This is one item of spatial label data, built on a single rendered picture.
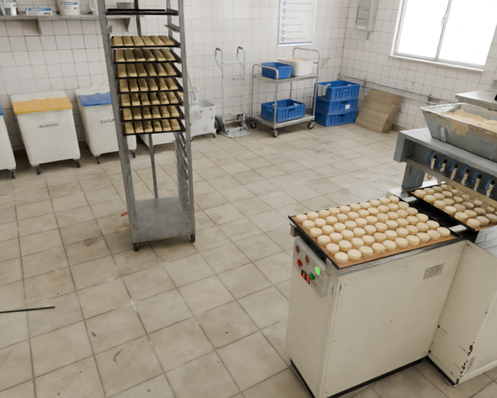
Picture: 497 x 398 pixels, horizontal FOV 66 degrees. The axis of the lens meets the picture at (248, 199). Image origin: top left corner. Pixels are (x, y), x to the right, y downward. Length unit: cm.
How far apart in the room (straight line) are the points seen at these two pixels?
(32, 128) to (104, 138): 73
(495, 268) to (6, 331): 260
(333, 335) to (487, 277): 71
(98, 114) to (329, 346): 363
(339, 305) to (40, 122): 371
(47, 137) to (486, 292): 412
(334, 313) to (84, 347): 147
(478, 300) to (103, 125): 393
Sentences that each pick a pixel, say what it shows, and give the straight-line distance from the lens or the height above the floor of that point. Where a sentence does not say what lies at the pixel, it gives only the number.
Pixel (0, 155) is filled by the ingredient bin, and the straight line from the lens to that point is 471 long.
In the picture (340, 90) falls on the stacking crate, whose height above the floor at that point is 55.
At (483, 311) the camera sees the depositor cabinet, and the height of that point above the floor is 56.
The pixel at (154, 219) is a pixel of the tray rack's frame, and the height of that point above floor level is 15.
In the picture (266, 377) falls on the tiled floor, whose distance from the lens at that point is 224.
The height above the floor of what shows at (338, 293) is 75.
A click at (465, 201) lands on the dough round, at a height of 91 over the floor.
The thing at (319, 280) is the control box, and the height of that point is 78.
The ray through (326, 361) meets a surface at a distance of 188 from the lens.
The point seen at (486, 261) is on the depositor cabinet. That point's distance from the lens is 196.
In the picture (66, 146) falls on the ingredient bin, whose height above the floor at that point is 28.
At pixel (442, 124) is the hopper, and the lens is 203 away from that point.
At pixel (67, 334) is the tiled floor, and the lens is 262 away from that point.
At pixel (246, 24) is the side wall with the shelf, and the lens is 590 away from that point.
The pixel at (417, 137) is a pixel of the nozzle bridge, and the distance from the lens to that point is 209.
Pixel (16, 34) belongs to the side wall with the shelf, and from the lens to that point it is 511.
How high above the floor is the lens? 178
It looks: 28 degrees down
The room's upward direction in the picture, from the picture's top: 1 degrees clockwise
